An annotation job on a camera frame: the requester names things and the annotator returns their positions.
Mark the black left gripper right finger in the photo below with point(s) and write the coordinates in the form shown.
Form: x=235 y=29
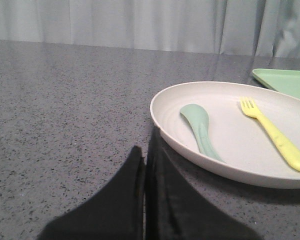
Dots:
x=176 y=211

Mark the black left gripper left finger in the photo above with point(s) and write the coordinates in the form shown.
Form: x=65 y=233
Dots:
x=114 y=213

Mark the beige round plate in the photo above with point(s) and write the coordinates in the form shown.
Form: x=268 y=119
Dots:
x=247 y=154

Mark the yellow plastic fork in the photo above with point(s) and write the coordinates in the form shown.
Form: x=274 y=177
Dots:
x=289 y=152

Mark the green plastic spoon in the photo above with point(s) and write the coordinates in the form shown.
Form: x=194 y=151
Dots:
x=198 y=120

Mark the light green rectangular tray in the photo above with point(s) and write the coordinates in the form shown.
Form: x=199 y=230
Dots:
x=280 y=80

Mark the white curtain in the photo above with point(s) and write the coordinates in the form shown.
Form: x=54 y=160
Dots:
x=267 y=28

